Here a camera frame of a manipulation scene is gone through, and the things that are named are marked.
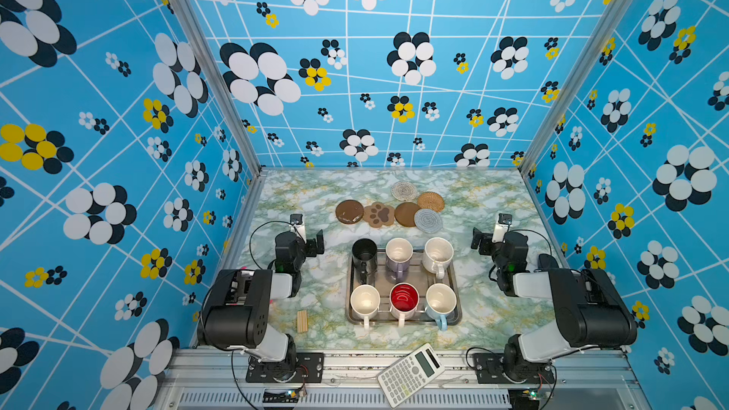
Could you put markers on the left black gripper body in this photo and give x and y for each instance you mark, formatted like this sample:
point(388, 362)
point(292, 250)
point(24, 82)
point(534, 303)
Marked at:
point(308, 251)

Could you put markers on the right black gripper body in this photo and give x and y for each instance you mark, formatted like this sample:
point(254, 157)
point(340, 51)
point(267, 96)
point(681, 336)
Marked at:
point(487, 248)

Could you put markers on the dark brown round coaster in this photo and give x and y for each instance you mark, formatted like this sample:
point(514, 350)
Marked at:
point(349, 211)

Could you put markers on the cream mug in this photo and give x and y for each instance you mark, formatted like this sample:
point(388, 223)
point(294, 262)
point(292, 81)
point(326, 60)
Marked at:
point(365, 301)
point(438, 254)

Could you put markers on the grey woven round coaster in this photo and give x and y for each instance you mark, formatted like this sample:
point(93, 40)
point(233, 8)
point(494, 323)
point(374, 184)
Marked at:
point(428, 221)

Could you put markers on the tan wicker round coaster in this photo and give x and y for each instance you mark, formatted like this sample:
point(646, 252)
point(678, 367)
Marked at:
point(432, 201)

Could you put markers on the brown wooden round coaster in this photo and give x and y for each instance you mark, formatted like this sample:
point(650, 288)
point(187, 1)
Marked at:
point(405, 214)

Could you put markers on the multicolour woven round coaster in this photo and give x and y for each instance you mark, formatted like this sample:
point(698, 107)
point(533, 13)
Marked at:
point(404, 191)

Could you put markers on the cork paw print coaster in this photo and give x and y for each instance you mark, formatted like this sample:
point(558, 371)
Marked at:
point(378, 214)

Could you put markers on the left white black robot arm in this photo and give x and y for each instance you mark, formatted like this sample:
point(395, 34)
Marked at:
point(235, 312)

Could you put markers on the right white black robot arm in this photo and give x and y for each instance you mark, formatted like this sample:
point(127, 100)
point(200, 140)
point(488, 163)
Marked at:
point(588, 311)

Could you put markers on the black computer mouse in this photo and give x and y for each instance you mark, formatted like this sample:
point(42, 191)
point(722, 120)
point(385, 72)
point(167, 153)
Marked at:
point(547, 262)

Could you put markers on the small wooden block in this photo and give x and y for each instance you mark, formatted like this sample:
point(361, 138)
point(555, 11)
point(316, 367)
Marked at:
point(302, 321)

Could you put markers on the black metal cup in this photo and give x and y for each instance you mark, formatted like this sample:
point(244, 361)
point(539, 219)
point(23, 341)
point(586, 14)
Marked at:
point(364, 258)

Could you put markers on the lavender ceramic mug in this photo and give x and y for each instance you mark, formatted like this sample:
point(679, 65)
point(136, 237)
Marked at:
point(399, 252)

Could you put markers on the red interior mug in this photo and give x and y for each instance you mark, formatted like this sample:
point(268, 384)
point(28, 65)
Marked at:
point(404, 299)

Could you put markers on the right green circuit board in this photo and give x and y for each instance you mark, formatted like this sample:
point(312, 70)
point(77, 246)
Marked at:
point(529, 399)

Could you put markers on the green circuit board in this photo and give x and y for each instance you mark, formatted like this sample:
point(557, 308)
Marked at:
point(529, 399)
point(292, 396)

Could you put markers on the left green circuit board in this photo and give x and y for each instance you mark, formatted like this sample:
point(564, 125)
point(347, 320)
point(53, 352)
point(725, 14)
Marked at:
point(292, 396)

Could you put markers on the white scientific calculator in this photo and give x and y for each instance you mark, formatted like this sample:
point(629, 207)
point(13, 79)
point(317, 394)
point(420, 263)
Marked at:
point(411, 373)

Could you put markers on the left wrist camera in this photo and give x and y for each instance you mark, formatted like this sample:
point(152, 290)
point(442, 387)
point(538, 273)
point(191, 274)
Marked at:
point(298, 226)

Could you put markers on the light blue handled mug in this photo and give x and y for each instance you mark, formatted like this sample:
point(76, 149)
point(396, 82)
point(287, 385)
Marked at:
point(440, 301)

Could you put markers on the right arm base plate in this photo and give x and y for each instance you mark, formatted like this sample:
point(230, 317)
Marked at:
point(490, 370)

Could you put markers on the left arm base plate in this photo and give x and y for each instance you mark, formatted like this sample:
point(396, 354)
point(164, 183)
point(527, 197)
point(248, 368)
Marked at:
point(310, 365)

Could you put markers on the aluminium front frame rail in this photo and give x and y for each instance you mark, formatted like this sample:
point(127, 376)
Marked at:
point(349, 379)

